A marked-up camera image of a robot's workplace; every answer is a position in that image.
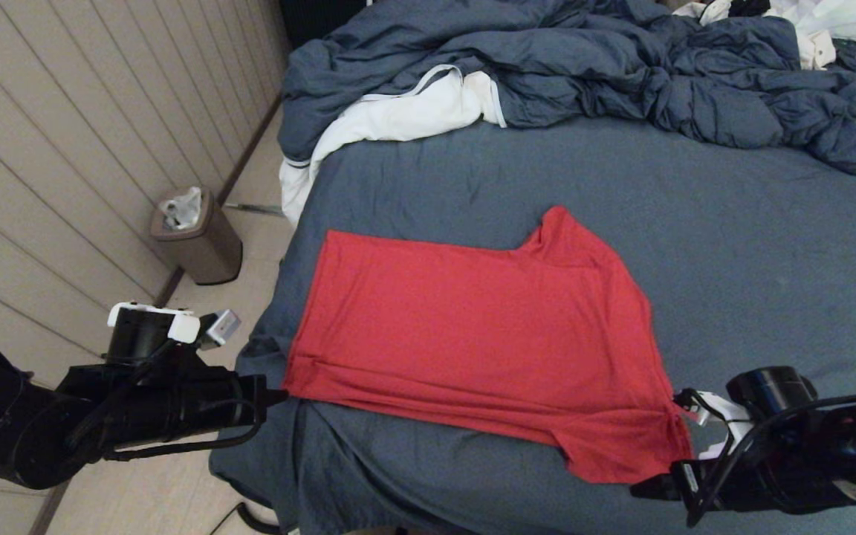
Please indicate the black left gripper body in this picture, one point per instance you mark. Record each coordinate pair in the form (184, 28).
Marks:
(198, 405)

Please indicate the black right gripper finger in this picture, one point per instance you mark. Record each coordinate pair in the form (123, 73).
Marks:
(662, 487)

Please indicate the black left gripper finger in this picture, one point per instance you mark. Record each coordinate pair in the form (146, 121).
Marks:
(276, 398)

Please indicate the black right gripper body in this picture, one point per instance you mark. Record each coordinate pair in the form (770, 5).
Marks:
(785, 475)

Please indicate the red t-shirt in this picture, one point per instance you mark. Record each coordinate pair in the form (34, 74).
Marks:
(472, 334)

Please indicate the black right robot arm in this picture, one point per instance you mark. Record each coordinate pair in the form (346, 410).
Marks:
(770, 390)

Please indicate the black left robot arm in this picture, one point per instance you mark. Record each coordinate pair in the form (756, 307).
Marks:
(4, 416)

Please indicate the brown trash bin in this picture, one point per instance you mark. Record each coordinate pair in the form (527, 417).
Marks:
(209, 256)

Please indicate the thin metal rod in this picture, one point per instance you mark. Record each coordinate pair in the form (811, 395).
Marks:
(253, 209)

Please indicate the white plastic bin bag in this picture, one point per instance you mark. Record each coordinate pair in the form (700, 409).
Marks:
(183, 210)

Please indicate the white cloth with dark stripe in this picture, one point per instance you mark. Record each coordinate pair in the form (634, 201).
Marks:
(413, 111)

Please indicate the dark furniture panel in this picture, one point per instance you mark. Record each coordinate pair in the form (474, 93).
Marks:
(316, 18)

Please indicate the crumpled blue duvet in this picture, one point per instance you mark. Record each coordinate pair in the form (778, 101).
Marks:
(584, 67)

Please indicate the white crumpled garment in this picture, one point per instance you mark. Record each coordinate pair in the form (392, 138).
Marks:
(844, 16)

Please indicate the small black garment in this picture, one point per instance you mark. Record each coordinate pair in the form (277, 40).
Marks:
(749, 6)

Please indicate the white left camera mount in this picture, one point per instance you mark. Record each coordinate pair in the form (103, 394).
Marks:
(183, 328)

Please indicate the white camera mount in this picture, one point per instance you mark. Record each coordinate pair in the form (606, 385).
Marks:
(183, 328)
(733, 409)

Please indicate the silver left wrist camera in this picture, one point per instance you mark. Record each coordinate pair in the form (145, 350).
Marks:
(221, 327)

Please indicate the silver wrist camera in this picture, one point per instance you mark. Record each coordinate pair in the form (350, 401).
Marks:
(221, 327)
(695, 412)

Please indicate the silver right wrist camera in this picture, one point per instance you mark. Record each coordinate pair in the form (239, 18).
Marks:
(695, 412)

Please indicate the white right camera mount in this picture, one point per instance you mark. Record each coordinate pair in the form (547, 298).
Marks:
(733, 409)

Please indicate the dark rounded metal frame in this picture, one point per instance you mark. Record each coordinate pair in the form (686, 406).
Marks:
(248, 521)

